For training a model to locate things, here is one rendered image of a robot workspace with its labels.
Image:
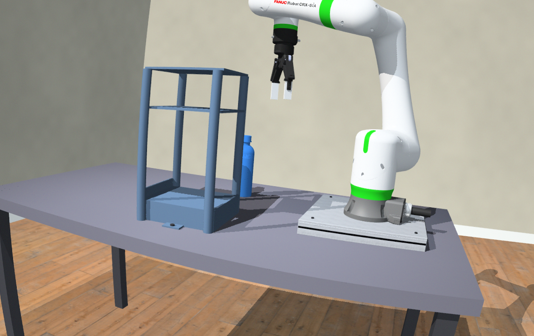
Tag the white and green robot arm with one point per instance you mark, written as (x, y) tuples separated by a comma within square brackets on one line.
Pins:
[(378, 154)]

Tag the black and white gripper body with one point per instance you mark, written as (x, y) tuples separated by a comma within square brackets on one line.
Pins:
[(282, 50)]

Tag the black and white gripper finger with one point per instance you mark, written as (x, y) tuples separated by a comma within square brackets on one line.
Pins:
[(275, 77), (289, 74)]

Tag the blue shelving unit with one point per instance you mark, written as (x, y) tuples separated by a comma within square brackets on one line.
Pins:
[(167, 202)]

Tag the blue bottle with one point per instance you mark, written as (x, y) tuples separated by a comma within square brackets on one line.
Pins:
[(247, 168)]

